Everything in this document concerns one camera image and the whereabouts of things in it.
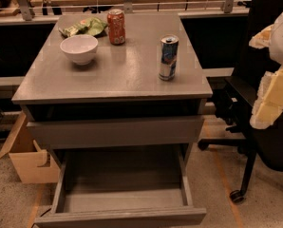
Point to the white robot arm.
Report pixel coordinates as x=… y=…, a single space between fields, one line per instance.
x=269 y=103

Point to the grey drawer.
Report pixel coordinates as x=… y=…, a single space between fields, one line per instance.
x=123 y=187
x=116 y=132

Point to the grey top drawer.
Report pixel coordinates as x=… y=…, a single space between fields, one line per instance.
x=116 y=132

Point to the cardboard box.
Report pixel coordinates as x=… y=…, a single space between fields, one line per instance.
x=32 y=163

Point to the black office chair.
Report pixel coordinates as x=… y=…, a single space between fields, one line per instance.
x=251 y=99

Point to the silver blue energy drink can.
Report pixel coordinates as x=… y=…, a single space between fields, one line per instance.
x=168 y=60

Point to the grey drawer cabinet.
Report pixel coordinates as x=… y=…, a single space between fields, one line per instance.
x=122 y=82

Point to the orange soda can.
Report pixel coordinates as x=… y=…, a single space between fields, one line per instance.
x=116 y=29

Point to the white ceramic bowl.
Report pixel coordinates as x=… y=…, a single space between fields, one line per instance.
x=80 y=49

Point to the green snack bag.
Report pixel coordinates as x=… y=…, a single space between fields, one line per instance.
x=90 y=26

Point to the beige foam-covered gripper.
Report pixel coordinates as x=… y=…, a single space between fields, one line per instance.
x=268 y=105

